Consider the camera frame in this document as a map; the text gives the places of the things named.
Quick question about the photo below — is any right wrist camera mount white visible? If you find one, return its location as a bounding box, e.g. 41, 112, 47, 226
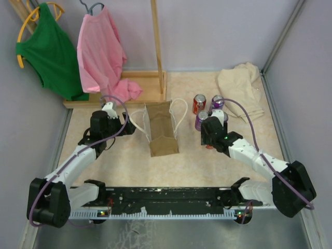
210, 109, 225, 126

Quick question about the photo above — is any purple can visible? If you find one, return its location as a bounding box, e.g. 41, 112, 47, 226
195, 110, 209, 131
223, 112, 229, 123
209, 95, 225, 112

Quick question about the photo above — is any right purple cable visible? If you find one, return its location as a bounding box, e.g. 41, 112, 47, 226
209, 98, 315, 225

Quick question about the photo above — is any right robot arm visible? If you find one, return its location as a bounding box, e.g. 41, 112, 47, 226
201, 117, 317, 218

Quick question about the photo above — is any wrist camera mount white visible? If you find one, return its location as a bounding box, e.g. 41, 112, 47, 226
210, 109, 225, 126
102, 101, 118, 119

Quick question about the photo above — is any wooden clothes rack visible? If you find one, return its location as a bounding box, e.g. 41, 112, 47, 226
9, 1, 167, 106

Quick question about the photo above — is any pink shirt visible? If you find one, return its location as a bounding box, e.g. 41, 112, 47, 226
77, 7, 143, 104

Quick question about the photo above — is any grey hanger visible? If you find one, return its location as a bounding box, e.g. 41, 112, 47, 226
79, 0, 105, 16

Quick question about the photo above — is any purple cable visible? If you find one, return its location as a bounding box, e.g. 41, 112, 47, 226
209, 98, 315, 225
27, 95, 129, 229

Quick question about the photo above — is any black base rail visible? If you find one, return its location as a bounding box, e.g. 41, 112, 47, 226
84, 187, 248, 215

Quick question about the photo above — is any brown canvas tote bag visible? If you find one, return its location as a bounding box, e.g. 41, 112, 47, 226
129, 98, 188, 157

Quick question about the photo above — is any beige cloth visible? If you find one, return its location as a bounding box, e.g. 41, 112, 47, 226
216, 62, 264, 120

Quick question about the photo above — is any yellow hanger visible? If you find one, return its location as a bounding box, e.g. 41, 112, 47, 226
17, 2, 65, 68

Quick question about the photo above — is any green tank top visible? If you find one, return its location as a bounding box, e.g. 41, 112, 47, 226
16, 3, 89, 101

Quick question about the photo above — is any aluminium frame rail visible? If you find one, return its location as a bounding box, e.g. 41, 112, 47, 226
260, 0, 307, 76

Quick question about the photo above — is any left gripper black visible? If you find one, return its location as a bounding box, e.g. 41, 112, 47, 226
103, 112, 137, 140

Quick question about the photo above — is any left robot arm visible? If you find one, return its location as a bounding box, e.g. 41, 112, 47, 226
26, 110, 135, 228

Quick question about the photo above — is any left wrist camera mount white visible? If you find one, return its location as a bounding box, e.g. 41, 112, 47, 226
102, 101, 118, 119

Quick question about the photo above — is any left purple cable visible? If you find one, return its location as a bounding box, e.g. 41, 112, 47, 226
27, 95, 129, 229

